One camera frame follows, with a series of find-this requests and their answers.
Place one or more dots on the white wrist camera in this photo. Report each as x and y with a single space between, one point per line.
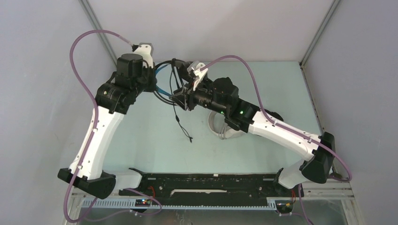
199 72
146 51

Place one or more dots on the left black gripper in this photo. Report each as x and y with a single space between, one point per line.
151 86

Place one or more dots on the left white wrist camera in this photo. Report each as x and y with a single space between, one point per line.
146 51

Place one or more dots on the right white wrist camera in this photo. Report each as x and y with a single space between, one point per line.
199 72

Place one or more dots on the black blue headphones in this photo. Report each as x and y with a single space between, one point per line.
179 77

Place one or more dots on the white headphones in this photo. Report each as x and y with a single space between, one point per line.
225 131

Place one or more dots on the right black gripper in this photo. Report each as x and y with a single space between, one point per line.
186 99

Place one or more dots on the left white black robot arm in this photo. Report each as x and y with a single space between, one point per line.
112 100

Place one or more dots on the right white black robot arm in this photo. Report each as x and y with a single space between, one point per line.
221 96

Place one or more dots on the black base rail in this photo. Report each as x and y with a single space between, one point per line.
208 190

